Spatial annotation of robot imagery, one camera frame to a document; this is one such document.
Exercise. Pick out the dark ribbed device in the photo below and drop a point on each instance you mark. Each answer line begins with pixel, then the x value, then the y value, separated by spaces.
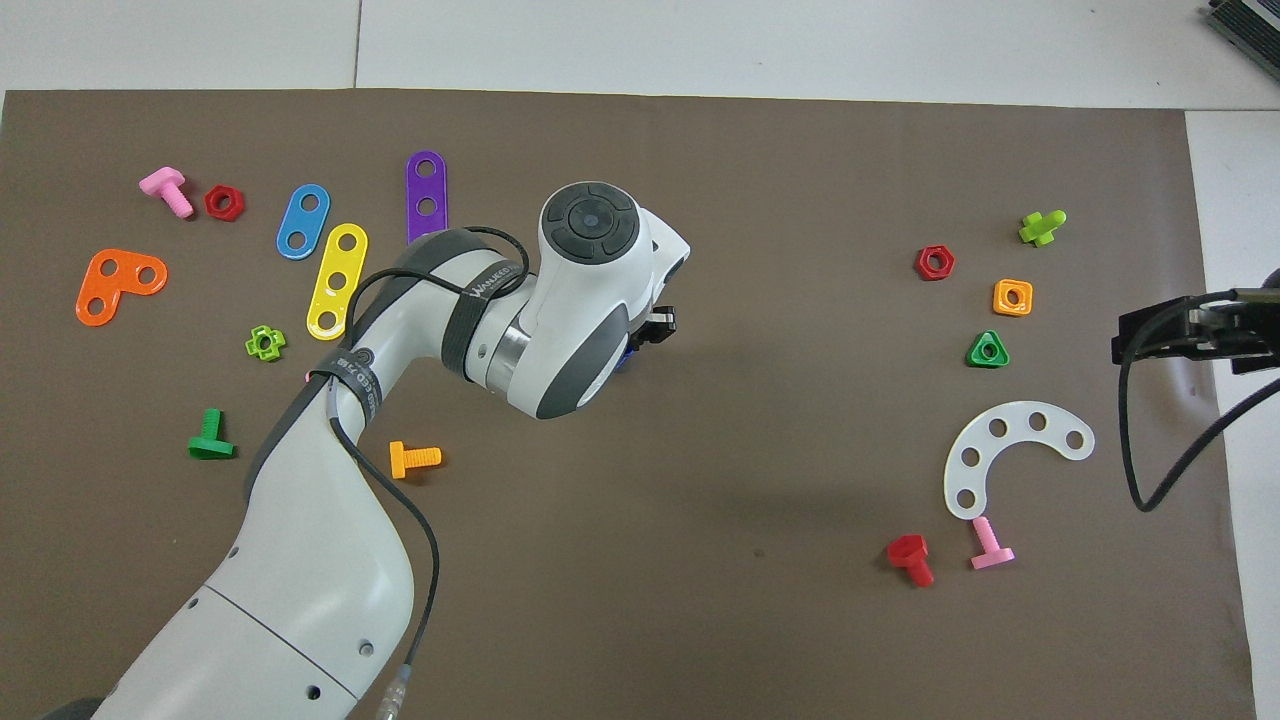
pixel 1255 22

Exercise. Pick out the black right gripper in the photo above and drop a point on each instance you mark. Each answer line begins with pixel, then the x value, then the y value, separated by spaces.
pixel 1245 320

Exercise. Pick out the brown table mat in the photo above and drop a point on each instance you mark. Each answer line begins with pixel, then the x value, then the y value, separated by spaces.
pixel 800 200

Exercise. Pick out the white curved perforated plate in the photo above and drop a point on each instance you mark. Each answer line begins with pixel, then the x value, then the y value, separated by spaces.
pixel 1017 422

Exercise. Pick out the purple four-hole plastic plate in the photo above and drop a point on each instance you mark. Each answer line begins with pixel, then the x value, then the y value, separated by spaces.
pixel 427 188

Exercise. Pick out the green plastic screw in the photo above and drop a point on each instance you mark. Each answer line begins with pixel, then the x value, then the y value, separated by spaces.
pixel 210 440

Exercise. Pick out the red hexagon plastic nut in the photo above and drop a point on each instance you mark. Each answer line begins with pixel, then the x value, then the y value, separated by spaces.
pixel 211 203
pixel 922 270

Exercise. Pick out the blue triangle-head plastic screw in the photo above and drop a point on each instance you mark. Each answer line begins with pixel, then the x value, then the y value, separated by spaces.
pixel 624 366

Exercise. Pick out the orange plastic screw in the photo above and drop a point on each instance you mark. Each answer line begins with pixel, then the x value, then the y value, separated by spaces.
pixel 405 460

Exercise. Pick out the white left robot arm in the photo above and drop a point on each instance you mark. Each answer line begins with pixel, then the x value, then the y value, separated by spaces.
pixel 320 560

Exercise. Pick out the orange square plastic nut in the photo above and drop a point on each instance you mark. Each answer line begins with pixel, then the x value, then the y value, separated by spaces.
pixel 1000 308

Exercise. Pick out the blue two-hole plastic plate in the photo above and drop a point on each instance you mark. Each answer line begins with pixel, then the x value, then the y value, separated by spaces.
pixel 303 221

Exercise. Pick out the lime cross plastic nut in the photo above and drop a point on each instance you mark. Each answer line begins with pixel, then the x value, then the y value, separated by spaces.
pixel 279 343

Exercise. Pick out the lime cross-head plastic screw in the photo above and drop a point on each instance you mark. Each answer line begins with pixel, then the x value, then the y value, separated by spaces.
pixel 1040 229

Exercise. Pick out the green triangle plastic nut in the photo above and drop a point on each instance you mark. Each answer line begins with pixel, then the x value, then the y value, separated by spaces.
pixel 975 360

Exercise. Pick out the red plastic screw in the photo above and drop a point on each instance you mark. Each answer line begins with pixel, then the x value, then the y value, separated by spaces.
pixel 908 550

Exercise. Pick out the pink plastic screw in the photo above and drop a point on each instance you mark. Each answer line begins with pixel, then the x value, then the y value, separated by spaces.
pixel 165 183
pixel 992 555

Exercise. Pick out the yellow three-hole plastic plate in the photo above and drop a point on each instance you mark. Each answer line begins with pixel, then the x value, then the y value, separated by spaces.
pixel 343 262

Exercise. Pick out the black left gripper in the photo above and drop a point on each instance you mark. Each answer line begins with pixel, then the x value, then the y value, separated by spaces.
pixel 672 280

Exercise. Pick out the orange three-hole angled plate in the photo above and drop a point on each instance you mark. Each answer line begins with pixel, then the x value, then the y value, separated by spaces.
pixel 118 286

